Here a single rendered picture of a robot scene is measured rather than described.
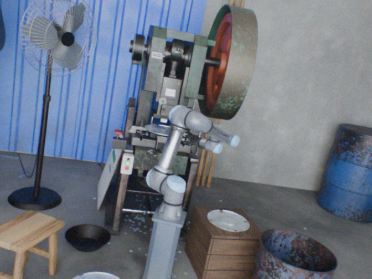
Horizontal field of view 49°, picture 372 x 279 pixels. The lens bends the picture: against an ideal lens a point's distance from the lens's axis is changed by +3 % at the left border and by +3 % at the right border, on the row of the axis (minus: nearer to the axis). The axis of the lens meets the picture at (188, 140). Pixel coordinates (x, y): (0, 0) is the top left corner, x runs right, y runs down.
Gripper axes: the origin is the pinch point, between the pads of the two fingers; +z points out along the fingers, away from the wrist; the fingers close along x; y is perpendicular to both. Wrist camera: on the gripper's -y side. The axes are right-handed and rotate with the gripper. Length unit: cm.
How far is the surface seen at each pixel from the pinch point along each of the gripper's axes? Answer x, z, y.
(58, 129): 43, 157, -43
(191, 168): 20.8, -15.3, -0.2
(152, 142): 9.6, 17.1, 6.2
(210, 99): -25.5, -3.2, -36.1
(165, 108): -16.3, 14.4, 0.5
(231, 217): 44, -54, 3
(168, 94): -26.2, 15.6, -2.3
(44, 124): 14, 96, 34
